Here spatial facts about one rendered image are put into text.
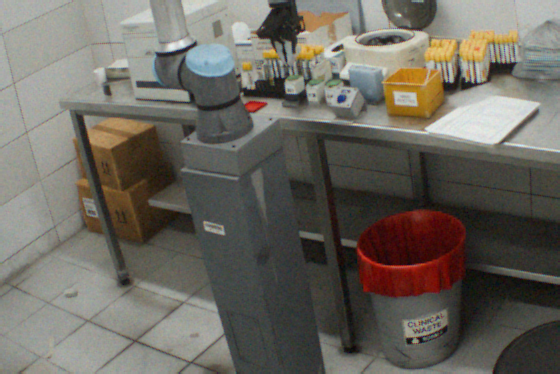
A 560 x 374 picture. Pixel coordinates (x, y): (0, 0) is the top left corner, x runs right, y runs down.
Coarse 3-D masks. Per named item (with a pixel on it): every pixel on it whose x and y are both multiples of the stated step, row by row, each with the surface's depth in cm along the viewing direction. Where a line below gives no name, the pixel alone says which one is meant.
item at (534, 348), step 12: (552, 324) 159; (528, 336) 157; (540, 336) 156; (552, 336) 155; (516, 348) 155; (528, 348) 154; (540, 348) 153; (552, 348) 152; (504, 360) 152; (516, 360) 151; (528, 360) 150; (540, 360) 149; (552, 360) 148; (492, 372) 152; (504, 372) 149; (516, 372) 148; (528, 372) 147; (540, 372) 146; (552, 372) 145
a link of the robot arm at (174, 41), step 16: (160, 0) 200; (176, 0) 202; (160, 16) 202; (176, 16) 203; (160, 32) 205; (176, 32) 205; (160, 48) 207; (176, 48) 205; (160, 64) 210; (176, 64) 206; (160, 80) 214; (176, 80) 207
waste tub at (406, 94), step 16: (384, 80) 219; (400, 80) 228; (416, 80) 227; (432, 80) 216; (400, 96) 217; (416, 96) 215; (432, 96) 217; (400, 112) 220; (416, 112) 217; (432, 112) 218
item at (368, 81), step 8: (352, 72) 233; (360, 72) 231; (368, 72) 229; (376, 72) 228; (352, 80) 235; (360, 80) 232; (368, 80) 230; (376, 80) 229; (360, 88) 234; (368, 88) 232; (376, 88) 230; (368, 96) 233; (376, 96) 231; (384, 96) 233; (368, 104) 232; (376, 104) 231
